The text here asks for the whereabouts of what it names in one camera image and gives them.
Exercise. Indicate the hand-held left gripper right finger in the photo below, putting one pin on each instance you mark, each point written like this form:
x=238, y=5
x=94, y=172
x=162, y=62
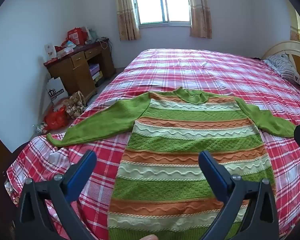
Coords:
x=213, y=177

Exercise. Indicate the white tissue box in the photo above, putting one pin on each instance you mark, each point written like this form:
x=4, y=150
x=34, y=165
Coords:
x=65, y=51

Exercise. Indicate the purple box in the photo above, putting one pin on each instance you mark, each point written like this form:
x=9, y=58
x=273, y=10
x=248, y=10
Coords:
x=94, y=68

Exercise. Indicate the flat red box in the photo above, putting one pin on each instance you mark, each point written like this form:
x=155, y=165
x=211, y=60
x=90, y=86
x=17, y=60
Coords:
x=50, y=61

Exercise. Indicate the bed with red plaid sheet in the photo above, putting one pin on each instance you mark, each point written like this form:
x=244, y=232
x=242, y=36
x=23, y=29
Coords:
x=190, y=67

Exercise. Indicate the window with metal frame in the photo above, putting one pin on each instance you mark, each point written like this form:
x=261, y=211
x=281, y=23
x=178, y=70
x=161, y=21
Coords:
x=150, y=2

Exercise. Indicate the yellow and black box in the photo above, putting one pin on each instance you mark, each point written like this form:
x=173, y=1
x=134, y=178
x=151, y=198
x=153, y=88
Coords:
x=97, y=76

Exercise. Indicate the crumpled patterned wrapper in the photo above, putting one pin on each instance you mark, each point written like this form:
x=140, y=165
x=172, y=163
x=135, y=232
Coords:
x=41, y=127

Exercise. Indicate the red plastic bag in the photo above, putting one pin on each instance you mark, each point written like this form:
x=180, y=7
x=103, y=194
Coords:
x=56, y=120

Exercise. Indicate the green orange striped knit sweater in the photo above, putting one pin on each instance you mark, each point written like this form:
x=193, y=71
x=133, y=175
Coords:
x=190, y=140

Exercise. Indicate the beige patterned curtain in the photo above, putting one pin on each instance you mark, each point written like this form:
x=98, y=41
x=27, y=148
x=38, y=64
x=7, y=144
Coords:
x=127, y=12
x=201, y=12

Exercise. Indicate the white printed paper bag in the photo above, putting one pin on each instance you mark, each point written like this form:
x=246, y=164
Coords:
x=56, y=90

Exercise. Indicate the teal bottle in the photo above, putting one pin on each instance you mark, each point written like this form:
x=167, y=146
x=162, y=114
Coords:
x=93, y=35

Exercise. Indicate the grey patterned pillow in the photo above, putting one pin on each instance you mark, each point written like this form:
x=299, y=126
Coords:
x=285, y=67

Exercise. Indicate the cream and wood headboard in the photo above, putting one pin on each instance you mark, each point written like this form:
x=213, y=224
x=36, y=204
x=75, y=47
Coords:
x=285, y=46

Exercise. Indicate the white upright card box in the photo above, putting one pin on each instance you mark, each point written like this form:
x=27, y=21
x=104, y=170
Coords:
x=50, y=51

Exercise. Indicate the brown wooden desk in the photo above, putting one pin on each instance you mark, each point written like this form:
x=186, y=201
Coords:
x=77, y=80

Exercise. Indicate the brown patterned cloth bag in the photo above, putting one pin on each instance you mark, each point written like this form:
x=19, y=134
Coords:
x=75, y=105

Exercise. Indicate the red gift bag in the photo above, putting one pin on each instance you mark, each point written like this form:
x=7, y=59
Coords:
x=76, y=36

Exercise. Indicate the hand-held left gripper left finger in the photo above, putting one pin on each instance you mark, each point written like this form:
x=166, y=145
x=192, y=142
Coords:
x=81, y=177

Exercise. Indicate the dark wooden cabinet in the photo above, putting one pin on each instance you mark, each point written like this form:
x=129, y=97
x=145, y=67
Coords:
x=0, y=167

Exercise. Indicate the person's left hand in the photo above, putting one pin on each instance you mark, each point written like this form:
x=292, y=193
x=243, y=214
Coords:
x=147, y=237

